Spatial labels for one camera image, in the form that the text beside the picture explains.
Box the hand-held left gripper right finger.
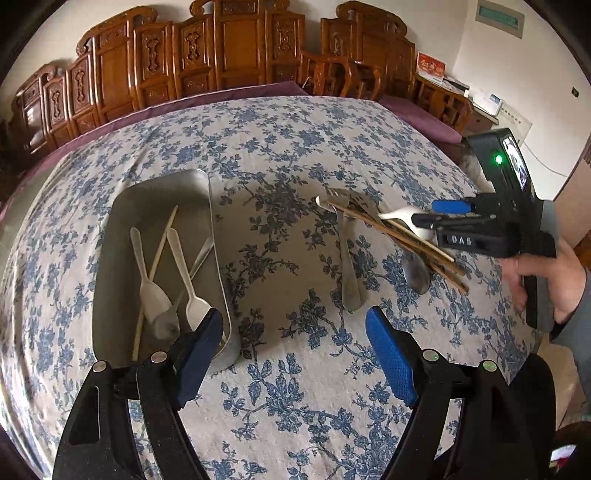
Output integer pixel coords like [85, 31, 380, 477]
[365, 305, 560, 480]

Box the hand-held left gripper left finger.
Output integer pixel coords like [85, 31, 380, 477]
[52, 307, 225, 480]

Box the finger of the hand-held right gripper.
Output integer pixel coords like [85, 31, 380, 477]
[412, 211, 486, 241]
[431, 198, 490, 217]

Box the white plastic fork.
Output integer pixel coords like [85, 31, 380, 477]
[378, 206, 437, 232]

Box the metal spoon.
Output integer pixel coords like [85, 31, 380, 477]
[352, 193, 433, 296]
[153, 237, 215, 340]

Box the dark brown chopstick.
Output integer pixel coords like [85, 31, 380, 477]
[336, 203, 455, 278]
[339, 208, 470, 294]

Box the white plastic spoon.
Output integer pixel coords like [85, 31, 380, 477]
[165, 227, 211, 330]
[129, 226, 172, 326]

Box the metal fork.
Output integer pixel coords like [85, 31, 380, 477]
[329, 188, 365, 311]

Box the light wooden chopstick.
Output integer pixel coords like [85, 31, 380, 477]
[131, 205, 179, 363]

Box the metal tray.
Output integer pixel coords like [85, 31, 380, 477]
[90, 168, 241, 370]

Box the person's right forearm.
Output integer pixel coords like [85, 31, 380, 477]
[549, 295, 591, 365]

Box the person's right hand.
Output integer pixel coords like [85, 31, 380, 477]
[501, 243, 591, 326]

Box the wooden side table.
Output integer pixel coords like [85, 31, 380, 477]
[464, 99, 502, 137]

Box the small white box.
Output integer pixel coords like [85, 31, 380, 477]
[475, 91, 505, 116]

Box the purple armchair cushion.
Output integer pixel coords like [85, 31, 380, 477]
[378, 95, 463, 145]

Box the red card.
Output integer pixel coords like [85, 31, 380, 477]
[416, 52, 447, 83]

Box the blue floral tablecloth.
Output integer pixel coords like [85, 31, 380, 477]
[0, 95, 543, 480]

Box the carved wooden armchair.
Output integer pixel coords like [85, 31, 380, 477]
[300, 0, 474, 134]

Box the carved wooden bench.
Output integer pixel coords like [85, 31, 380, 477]
[9, 0, 324, 158]

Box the white cable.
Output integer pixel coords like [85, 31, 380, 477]
[524, 141, 570, 178]

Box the white wall panel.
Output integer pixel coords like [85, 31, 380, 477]
[495, 102, 533, 145]

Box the green wall panel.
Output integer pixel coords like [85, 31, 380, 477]
[475, 0, 527, 40]

